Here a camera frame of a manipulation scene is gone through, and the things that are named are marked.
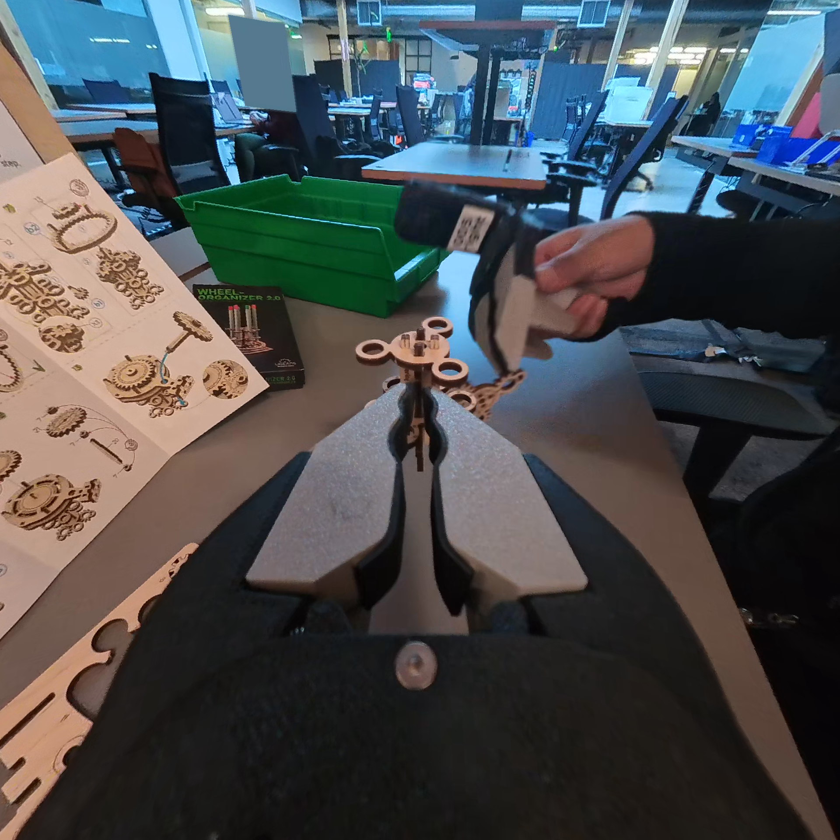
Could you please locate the laser-cut wooden parts sheet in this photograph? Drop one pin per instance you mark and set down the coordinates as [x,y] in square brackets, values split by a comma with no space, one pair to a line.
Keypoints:
[46,741]

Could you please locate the blue plastic bin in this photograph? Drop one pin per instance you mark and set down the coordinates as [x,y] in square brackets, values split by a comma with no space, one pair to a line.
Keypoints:
[781,148]

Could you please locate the person's right hand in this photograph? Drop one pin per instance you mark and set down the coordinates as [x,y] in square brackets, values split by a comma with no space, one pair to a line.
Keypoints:
[604,256]

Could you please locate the black mesh office chair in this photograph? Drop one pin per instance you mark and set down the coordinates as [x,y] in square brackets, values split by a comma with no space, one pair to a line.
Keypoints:
[187,131]

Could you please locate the grey mesh office chair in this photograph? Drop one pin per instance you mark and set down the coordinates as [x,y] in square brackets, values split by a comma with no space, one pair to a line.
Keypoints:
[722,400]

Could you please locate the black monitor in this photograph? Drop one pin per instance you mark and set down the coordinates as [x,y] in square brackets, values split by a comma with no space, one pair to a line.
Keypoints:
[499,8]

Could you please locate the tall standing desk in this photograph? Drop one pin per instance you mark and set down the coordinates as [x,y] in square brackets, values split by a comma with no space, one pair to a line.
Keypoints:
[489,25]

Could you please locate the green plastic bin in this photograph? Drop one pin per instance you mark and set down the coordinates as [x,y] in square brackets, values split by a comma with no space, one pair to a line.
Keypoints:
[295,256]

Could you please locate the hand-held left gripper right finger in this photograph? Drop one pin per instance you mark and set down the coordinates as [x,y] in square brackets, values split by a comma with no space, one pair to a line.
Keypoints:
[512,518]

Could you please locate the black model kit box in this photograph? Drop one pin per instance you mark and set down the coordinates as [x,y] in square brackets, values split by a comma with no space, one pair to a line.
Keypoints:
[262,308]

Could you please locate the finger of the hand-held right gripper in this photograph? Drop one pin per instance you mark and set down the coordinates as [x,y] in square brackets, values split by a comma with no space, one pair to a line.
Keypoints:
[500,289]
[518,315]

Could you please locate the white office table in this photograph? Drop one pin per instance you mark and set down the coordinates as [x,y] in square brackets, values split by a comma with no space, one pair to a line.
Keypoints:
[722,145]

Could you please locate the long office desk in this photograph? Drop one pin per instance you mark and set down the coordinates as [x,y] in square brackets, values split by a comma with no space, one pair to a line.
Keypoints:
[105,131]

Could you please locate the white printed task sheet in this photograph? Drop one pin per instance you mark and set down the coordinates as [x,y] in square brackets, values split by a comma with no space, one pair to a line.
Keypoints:
[19,141]

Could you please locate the person's right forearm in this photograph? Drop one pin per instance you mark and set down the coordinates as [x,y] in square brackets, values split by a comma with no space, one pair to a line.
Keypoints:
[722,275]

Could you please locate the brown-edged office table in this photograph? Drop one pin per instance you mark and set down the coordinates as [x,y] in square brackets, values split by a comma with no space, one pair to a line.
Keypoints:
[459,164]

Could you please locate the light wooden board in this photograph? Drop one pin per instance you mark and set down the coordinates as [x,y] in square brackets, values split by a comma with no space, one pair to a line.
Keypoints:
[33,98]

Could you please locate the folded paper instruction sheet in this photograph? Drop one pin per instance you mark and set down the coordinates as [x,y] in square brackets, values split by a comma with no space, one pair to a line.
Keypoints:
[131,407]

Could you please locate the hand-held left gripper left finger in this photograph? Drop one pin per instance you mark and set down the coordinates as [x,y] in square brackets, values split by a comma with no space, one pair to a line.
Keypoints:
[315,518]

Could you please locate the brown chair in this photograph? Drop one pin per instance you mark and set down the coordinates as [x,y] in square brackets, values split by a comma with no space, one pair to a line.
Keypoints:
[141,170]

